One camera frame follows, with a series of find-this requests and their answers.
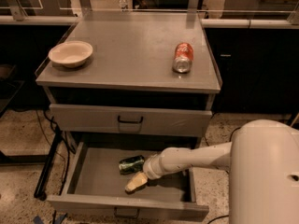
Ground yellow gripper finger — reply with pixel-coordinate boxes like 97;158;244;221
125;172;148;192

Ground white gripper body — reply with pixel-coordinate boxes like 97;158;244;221
143;154;165;180

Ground green soda can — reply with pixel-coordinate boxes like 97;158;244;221
119;155;145;175

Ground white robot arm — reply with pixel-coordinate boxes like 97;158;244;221
125;119;299;224

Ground open middle drawer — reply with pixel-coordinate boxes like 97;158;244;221
47;142;209;222

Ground closed top drawer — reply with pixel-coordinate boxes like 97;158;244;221
50;104;212;137

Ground grey drawer cabinet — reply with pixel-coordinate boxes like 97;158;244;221
35;10;223;221

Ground red soda can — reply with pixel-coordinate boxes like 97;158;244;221
172;43;193;74

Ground white bowl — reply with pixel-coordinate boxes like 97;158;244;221
49;41;93;68

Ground clear water bottle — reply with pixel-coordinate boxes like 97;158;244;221
119;0;128;10

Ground black floor cable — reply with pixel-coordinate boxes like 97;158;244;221
206;126;242;224

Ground white horizontal rail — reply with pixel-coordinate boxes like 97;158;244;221
201;19;299;29

